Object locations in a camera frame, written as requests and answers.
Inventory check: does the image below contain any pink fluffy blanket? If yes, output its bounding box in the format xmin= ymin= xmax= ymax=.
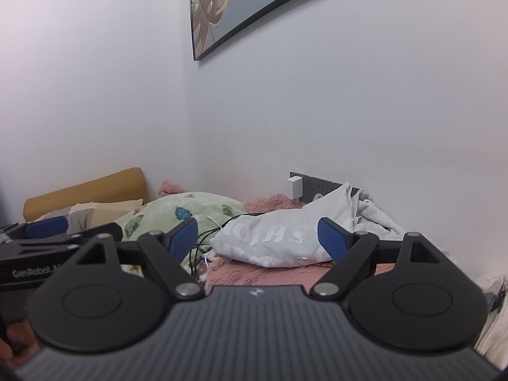
xmin=159 ymin=180 xmax=405 ymax=286

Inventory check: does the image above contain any light grey printed garment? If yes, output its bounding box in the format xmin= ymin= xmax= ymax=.
xmin=210 ymin=182 xmax=360 ymax=267

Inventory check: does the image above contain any person's left hand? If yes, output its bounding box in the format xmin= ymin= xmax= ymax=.
xmin=0 ymin=321 xmax=40 ymax=371

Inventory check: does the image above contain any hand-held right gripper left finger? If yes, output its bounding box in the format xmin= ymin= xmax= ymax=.
xmin=72 ymin=217 xmax=203 ymax=301

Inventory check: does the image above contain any green floral fleece blanket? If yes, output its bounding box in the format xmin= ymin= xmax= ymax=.
xmin=114 ymin=192 xmax=247 ymax=266

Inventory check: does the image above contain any striped grey beige pillow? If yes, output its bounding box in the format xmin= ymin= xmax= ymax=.
xmin=35 ymin=199 xmax=144 ymax=231

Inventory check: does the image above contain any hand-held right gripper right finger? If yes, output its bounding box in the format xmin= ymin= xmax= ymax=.
xmin=311 ymin=217 xmax=443 ymax=301

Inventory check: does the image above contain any white charger plug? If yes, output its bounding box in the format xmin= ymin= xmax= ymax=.
xmin=286 ymin=177 xmax=303 ymax=200

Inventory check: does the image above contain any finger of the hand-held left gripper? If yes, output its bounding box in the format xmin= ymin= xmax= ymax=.
xmin=59 ymin=222 xmax=124 ymax=247
xmin=24 ymin=216 xmax=70 ymax=239

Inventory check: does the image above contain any white terry cloth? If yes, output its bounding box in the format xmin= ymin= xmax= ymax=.
xmin=355 ymin=190 xmax=407 ymax=241

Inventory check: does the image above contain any grey wall socket panel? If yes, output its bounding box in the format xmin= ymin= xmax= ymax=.
xmin=289 ymin=172 xmax=363 ymax=204

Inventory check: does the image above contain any white crumpled cloth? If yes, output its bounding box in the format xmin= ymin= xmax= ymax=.
xmin=473 ymin=273 xmax=508 ymax=360

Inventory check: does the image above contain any white cable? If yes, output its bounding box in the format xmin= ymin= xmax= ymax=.
xmin=199 ymin=214 xmax=224 ymax=268

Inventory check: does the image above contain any framed leaf wall picture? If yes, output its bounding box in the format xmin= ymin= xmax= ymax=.
xmin=188 ymin=0 xmax=347 ymax=61

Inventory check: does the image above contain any tan wooden headboard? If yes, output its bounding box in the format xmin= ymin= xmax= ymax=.
xmin=23 ymin=167 xmax=150 ymax=223

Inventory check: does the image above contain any black cable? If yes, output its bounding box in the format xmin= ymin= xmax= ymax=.
xmin=189 ymin=213 xmax=263 ymax=279

